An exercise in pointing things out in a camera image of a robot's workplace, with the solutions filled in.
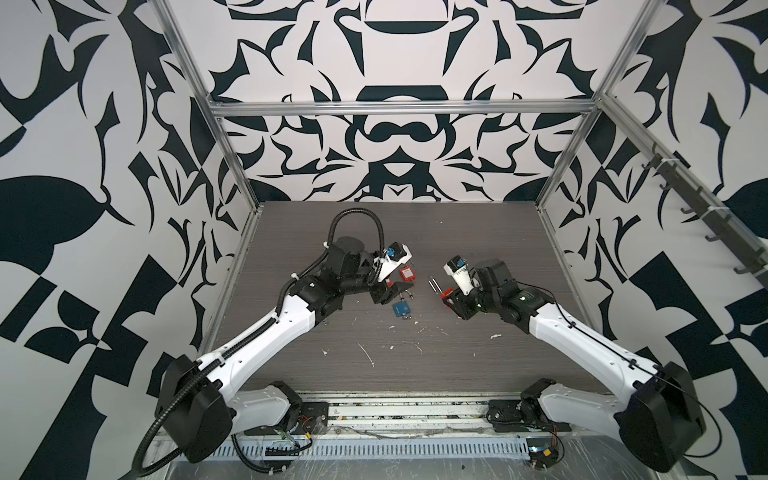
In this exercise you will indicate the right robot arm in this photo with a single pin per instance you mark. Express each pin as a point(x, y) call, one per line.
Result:
point(652, 409)

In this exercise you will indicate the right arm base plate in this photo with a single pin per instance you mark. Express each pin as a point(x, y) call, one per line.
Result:
point(505, 416)

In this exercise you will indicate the aluminium frame crossbar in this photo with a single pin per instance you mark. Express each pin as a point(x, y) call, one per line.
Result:
point(412, 107)

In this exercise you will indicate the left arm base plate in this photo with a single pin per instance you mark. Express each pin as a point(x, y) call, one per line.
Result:
point(311, 417)

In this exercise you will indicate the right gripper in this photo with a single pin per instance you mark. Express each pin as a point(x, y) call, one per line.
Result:
point(460, 305)

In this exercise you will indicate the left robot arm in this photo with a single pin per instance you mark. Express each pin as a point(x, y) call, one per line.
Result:
point(199, 404)

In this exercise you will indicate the blue padlock centre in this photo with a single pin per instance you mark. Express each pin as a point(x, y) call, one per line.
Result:
point(402, 308)

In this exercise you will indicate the black hook rail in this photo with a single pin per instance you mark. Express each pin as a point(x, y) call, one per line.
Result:
point(700, 203)

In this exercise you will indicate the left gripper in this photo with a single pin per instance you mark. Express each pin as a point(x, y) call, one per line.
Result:
point(384, 293)

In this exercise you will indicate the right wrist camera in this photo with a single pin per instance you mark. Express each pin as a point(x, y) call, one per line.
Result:
point(457, 268)

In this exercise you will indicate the red padlock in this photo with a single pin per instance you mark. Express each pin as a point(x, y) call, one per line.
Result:
point(407, 274)
point(437, 289)

